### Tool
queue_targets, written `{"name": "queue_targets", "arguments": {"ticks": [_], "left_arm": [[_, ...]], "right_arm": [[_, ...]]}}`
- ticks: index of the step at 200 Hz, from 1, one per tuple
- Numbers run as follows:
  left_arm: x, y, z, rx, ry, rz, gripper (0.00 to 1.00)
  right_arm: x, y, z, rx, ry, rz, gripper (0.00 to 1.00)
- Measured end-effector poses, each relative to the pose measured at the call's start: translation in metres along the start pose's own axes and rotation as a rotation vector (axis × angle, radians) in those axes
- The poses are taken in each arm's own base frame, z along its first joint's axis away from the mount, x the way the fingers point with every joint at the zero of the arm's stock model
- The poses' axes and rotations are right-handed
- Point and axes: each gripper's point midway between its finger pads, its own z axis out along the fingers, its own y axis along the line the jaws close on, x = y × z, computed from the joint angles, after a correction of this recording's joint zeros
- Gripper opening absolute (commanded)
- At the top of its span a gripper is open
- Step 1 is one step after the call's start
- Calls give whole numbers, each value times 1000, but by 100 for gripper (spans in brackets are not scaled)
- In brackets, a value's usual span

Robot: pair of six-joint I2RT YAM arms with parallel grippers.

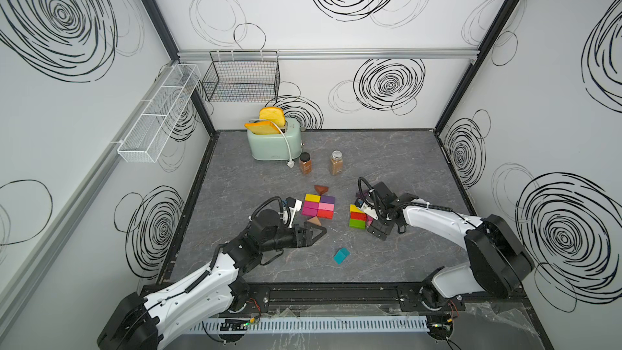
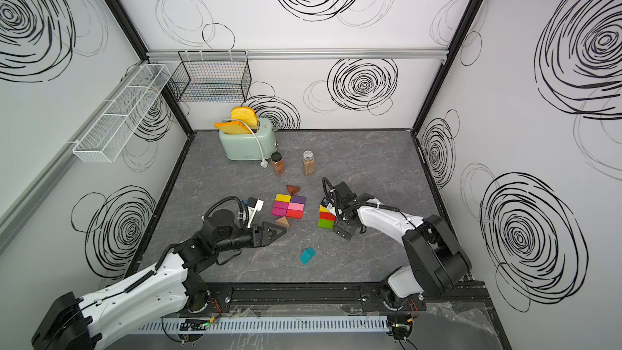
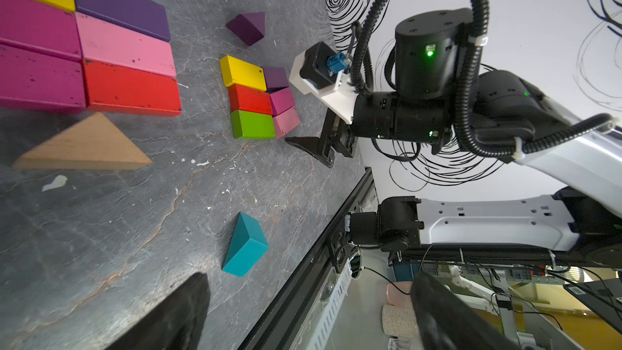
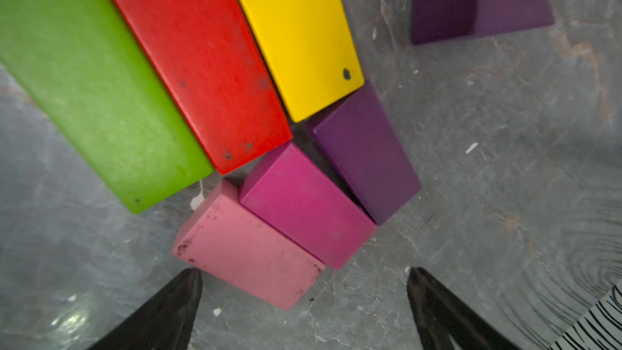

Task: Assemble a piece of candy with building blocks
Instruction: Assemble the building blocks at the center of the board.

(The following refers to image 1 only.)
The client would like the green block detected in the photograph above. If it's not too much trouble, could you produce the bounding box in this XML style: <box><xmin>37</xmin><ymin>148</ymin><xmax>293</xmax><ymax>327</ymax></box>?
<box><xmin>349</xmin><ymin>219</ymin><xmax>366</xmax><ymax>230</ymax></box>

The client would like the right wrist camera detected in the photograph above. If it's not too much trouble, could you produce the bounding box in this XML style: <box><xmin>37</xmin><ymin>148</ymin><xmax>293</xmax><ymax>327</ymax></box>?
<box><xmin>360</xmin><ymin>203</ymin><xmax>378</xmax><ymax>220</ymax></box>

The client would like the light pink block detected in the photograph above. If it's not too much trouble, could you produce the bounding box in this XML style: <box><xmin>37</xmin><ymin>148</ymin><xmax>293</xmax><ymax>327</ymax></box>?
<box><xmin>318</xmin><ymin>203</ymin><xmax>335</xmax><ymax>212</ymax></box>

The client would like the red block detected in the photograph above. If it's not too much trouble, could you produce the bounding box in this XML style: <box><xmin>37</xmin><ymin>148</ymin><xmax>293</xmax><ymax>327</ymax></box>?
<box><xmin>350</xmin><ymin>212</ymin><xmax>367</xmax><ymax>221</ymax></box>
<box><xmin>317</xmin><ymin>210</ymin><xmax>334</xmax><ymax>220</ymax></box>

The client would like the brown spice jar silver lid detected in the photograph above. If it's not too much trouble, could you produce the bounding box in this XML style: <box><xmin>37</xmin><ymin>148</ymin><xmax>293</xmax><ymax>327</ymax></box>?
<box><xmin>330</xmin><ymin>151</ymin><xmax>343</xmax><ymax>176</ymax></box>

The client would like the black wire basket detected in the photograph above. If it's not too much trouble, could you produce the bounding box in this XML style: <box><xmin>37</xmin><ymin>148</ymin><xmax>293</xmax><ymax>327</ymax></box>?
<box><xmin>202</xmin><ymin>50</ymin><xmax>281</xmax><ymax>104</ymax></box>

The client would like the tan triangle block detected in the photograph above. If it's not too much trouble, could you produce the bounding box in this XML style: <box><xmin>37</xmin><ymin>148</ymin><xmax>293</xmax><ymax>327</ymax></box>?
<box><xmin>308</xmin><ymin>216</ymin><xmax>322</xmax><ymax>226</ymax></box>

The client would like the magenta block beside yellow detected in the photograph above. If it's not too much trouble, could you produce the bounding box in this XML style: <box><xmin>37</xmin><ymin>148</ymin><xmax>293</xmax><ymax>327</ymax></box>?
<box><xmin>303</xmin><ymin>200</ymin><xmax>319</xmax><ymax>210</ymax></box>

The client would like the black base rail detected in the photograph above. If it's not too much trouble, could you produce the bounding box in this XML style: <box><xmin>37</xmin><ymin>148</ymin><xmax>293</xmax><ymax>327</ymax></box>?
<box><xmin>140</xmin><ymin>279</ymin><xmax>528</xmax><ymax>317</ymax></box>

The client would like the front yellow toast slice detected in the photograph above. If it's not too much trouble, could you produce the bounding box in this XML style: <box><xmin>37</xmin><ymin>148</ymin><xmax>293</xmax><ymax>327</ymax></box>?
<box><xmin>245</xmin><ymin>121</ymin><xmax>282</xmax><ymax>135</ymax></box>

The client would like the grey slotted cable duct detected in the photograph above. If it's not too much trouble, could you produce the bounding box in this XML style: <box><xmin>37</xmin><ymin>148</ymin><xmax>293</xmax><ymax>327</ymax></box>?
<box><xmin>186</xmin><ymin>316</ymin><xmax>430</xmax><ymax>335</ymax></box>

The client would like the yellow toast slice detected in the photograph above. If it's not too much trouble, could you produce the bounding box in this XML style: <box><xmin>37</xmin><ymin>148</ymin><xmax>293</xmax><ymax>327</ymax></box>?
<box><xmin>245</xmin><ymin>121</ymin><xmax>282</xmax><ymax>135</ymax></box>
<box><xmin>259</xmin><ymin>106</ymin><xmax>287</xmax><ymax>128</ymax></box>

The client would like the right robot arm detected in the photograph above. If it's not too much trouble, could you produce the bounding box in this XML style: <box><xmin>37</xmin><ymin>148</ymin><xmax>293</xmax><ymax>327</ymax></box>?
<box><xmin>357</xmin><ymin>177</ymin><xmax>536</xmax><ymax>310</ymax></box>

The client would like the mint green toaster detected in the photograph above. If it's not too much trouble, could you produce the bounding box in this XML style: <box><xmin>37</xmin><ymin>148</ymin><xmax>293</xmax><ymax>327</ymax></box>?
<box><xmin>247</xmin><ymin>118</ymin><xmax>303</xmax><ymax>161</ymax></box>

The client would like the magenta speckled block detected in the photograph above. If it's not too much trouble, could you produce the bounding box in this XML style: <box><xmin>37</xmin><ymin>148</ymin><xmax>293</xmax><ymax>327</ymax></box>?
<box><xmin>301</xmin><ymin>207</ymin><xmax>317</xmax><ymax>217</ymax></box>

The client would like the teal triangle block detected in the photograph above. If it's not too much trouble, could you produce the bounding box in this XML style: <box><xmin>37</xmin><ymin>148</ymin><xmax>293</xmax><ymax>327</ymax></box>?
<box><xmin>333</xmin><ymin>248</ymin><xmax>350</xmax><ymax>265</ymax></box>

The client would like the back yellow toast slice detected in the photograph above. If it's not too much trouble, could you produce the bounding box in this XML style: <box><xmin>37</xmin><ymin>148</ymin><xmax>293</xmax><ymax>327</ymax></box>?
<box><xmin>259</xmin><ymin>106</ymin><xmax>287</xmax><ymax>128</ymax></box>

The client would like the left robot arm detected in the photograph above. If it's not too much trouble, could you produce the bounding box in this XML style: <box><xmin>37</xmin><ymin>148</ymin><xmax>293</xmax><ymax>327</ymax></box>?
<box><xmin>97</xmin><ymin>209</ymin><xmax>327</xmax><ymax>349</ymax></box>

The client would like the brown triangle block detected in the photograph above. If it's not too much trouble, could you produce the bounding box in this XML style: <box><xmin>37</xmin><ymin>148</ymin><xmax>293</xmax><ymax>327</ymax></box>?
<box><xmin>314</xmin><ymin>185</ymin><xmax>329</xmax><ymax>195</ymax></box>

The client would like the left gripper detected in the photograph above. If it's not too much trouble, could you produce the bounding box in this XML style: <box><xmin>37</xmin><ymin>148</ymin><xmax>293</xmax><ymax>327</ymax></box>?
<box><xmin>259</xmin><ymin>222</ymin><xmax>325</xmax><ymax>254</ymax></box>

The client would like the white mesh wall shelf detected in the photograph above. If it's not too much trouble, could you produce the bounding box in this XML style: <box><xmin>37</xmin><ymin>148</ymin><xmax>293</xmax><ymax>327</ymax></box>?
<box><xmin>118</xmin><ymin>63</ymin><xmax>200</xmax><ymax>163</ymax></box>

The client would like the white toaster power cable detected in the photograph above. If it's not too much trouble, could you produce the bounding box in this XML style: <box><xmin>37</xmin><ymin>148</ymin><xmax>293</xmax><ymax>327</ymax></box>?
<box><xmin>269</xmin><ymin>121</ymin><xmax>296</xmax><ymax>169</ymax></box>

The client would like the red pepper spice jar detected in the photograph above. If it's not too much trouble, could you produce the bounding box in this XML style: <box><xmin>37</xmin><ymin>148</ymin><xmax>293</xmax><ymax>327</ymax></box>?
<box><xmin>299</xmin><ymin>152</ymin><xmax>313</xmax><ymax>175</ymax></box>

